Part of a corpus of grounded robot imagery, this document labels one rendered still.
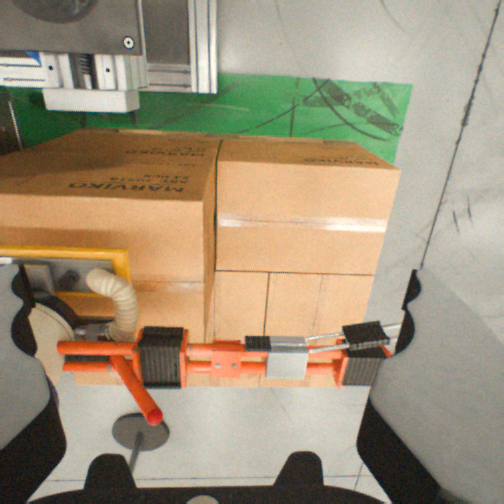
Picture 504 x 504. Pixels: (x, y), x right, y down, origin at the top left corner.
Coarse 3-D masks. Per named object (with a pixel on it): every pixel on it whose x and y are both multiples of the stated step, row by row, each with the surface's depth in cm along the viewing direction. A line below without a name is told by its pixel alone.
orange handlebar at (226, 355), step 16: (64, 352) 57; (80, 352) 57; (96, 352) 57; (112, 352) 57; (128, 352) 57; (192, 352) 58; (208, 352) 58; (224, 352) 58; (240, 352) 58; (256, 352) 59; (320, 352) 59; (336, 352) 60; (64, 368) 58; (80, 368) 59; (96, 368) 59; (112, 368) 59; (192, 368) 60; (208, 368) 60; (224, 368) 59; (240, 368) 60; (256, 368) 61; (320, 368) 61; (336, 368) 62
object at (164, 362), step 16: (144, 336) 58; (160, 336) 58; (176, 336) 59; (144, 352) 57; (160, 352) 57; (176, 352) 57; (144, 368) 58; (160, 368) 58; (176, 368) 59; (144, 384) 59; (160, 384) 60; (176, 384) 60
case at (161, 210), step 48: (0, 192) 70; (48, 192) 72; (96, 192) 74; (144, 192) 75; (192, 192) 77; (0, 240) 74; (48, 240) 75; (96, 240) 75; (144, 240) 75; (192, 240) 76; (144, 288) 81; (192, 288) 82; (192, 336) 88
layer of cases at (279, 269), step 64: (256, 192) 113; (320, 192) 113; (384, 192) 114; (256, 256) 124; (320, 256) 124; (256, 320) 137; (320, 320) 138; (192, 384) 152; (256, 384) 153; (320, 384) 154
